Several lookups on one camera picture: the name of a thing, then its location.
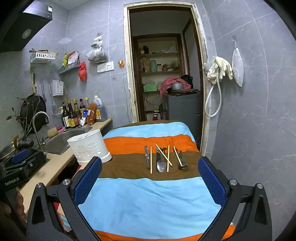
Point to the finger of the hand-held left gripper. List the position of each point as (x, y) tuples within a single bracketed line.
[(37, 163), (19, 155)]

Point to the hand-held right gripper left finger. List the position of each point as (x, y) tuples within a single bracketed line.
[(87, 178)]

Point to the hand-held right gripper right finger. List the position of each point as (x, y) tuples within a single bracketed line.
[(211, 180)]

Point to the small metal spoon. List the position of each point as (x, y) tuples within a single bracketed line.
[(183, 166)]

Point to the white plastic utensil holder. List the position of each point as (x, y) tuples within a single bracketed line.
[(87, 143)]

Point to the wooden chopstick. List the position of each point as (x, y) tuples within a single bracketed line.
[(167, 157), (163, 154), (177, 155), (151, 160)]

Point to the large metal spoon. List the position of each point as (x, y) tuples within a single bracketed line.
[(161, 165)]

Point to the grey metal utensil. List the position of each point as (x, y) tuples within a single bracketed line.
[(146, 157)]

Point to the person's left hand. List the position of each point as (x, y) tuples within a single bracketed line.
[(21, 205)]

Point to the metal kitchen faucet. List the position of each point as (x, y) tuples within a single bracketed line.
[(34, 125)]

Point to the yellow sponge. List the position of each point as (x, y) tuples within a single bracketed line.
[(52, 132)]

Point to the bare plant branches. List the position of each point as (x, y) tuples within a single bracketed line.
[(13, 115)]

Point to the pink scrubber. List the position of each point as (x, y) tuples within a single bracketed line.
[(61, 128)]

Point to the black wok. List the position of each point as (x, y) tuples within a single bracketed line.
[(30, 111)]

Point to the dark pump bottle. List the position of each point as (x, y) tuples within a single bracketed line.
[(66, 118)]

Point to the hanging metal strainer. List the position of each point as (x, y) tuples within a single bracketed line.
[(54, 109)]

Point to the striped blue orange brown blanket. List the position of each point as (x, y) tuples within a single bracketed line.
[(143, 201)]

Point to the orange spice packet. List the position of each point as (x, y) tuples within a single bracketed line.
[(91, 114)]

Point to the large oil jug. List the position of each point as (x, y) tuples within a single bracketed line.
[(100, 111)]

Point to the hanging metal spatula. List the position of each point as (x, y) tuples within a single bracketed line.
[(43, 91)]

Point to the hanging wooden board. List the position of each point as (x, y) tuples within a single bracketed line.
[(34, 81)]

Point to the red white bottle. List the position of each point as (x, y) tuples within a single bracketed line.
[(155, 116)]

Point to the dark wooden board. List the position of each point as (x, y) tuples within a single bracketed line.
[(185, 90)]

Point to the small metal cooking pot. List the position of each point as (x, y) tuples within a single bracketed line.
[(176, 86)]

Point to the red plastic bag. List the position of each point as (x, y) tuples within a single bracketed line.
[(82, 73)]

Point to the black bag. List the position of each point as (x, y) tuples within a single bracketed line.
[(187, 80)]

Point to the yellow snack packet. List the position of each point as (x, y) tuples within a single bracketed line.
[(64, 60)]

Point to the red cloth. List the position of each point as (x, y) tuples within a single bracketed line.
[(165, 84)]

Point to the green box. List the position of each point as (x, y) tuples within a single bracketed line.
[(150, 88)]

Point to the red white snack packet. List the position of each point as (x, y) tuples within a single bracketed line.
[(73, 58)]

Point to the cream rubber gloves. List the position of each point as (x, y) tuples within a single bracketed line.
[(219, 67)]

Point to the orange power plug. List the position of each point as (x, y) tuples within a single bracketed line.
[(121, 63)]

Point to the clear plastic bag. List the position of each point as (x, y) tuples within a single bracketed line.
[(97, 55)]

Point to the black range hood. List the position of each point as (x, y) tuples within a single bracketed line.
[(18, 30)]

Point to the green thermos cup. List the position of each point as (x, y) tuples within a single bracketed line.
[(153, 66)]

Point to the wooden shelf unit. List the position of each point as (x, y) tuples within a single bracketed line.
[(159, 55)]

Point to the white wall box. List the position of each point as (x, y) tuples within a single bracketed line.
[(57, 88)]

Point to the grey wall rack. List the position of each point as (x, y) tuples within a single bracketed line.
[(68, 68)]

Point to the white wall basket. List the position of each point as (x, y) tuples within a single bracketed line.
[(42, 56)]

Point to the white wall switch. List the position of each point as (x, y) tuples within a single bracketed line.
[(101, 68)]

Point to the white wall socket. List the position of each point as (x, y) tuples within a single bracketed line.
[(109, 66)]

